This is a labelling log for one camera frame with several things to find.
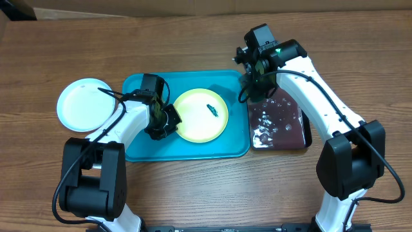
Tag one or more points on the black water tray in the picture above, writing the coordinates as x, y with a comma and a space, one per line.
278, 123

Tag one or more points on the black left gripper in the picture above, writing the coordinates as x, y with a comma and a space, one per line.
175, 118

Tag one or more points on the yellow plate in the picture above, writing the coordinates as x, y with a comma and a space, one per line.
204, 115

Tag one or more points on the light blue plate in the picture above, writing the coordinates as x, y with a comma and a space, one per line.
83, 107

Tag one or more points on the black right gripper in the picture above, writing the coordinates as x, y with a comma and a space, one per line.
254, 93

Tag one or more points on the teal plastic tray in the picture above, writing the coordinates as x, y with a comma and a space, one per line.
233, 142

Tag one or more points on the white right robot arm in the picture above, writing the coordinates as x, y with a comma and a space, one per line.
351, 167

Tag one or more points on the cardboard backdrop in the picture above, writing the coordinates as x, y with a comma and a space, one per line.
155, 8

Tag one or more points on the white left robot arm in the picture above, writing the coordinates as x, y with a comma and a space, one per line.
93, 184

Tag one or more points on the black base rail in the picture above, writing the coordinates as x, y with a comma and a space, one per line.
225, 228

